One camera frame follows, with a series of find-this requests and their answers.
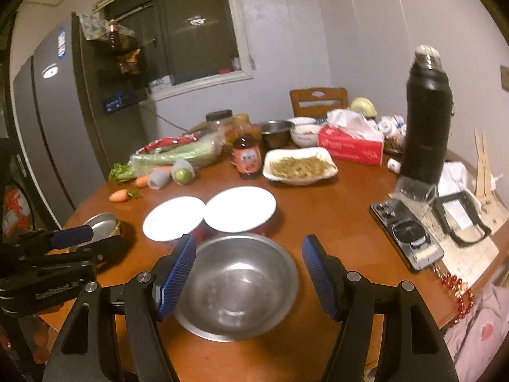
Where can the brown sauce jar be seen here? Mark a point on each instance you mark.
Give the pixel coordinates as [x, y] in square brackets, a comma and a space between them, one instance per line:
[243, 126]

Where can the red tissue box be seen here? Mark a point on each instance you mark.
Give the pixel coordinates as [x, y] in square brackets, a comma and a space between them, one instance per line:
[348, 136]

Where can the black thermos flask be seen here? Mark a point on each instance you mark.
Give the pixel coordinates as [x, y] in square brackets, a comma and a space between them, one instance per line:
[429, 112]

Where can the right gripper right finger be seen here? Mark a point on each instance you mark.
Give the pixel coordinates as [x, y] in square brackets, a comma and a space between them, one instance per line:
[412, 347]

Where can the blue box on sill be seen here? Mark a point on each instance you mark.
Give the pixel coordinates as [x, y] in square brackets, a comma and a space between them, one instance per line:
[115, 103]

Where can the white ceramic bowl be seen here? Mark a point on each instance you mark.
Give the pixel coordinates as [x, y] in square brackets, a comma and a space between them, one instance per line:
[305, 135]

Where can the round metal plate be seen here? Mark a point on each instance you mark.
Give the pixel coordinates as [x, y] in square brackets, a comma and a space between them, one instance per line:
[103, 225]

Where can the grey refrigerator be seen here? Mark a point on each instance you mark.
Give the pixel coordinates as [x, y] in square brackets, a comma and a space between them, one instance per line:
[69, 144]

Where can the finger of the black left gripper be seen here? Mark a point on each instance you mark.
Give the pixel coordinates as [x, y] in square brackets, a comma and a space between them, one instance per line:
[42, 241]
[99, 253]

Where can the dark soy sauce bottle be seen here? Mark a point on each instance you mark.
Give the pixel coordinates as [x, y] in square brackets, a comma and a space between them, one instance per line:
[246, 153]

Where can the window with white frame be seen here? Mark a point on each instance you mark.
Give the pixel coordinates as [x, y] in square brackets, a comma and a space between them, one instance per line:
[188, 44]

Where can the red snack bag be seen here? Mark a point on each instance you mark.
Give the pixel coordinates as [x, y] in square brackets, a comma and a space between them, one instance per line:
[168, 143]

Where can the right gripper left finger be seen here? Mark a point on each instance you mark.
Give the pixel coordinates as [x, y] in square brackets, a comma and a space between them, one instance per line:
[86, 348]

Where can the smartphone with ring holder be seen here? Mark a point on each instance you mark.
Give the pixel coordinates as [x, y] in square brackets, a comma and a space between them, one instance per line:
[417, 247]

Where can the small steel bowl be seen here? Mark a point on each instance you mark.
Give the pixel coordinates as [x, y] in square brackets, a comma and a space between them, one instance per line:
[275, 133]

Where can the wooden chair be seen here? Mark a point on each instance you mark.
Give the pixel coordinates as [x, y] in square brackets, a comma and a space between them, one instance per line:
[317, 101]

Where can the black clip frame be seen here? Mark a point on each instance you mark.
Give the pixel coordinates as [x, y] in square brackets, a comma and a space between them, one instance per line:
[461, 208]

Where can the white dish with food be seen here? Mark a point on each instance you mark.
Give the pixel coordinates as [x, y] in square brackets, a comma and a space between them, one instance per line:
[300, 167]

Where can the glass jar black lid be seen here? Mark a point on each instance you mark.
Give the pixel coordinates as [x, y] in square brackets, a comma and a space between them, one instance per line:
[220, 121]

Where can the celery bunch in bag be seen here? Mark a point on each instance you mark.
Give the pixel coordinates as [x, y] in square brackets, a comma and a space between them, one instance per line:
[200, 153]

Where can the large carrot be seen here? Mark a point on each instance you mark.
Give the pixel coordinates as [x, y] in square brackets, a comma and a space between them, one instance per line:
[123, 195]

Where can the stainless steel bowl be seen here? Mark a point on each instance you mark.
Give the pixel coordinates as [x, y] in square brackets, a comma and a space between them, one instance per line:
[240, 286]

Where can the instant noodle cup white lid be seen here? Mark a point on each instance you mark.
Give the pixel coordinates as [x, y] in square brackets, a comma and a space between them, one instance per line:
[174, 218]

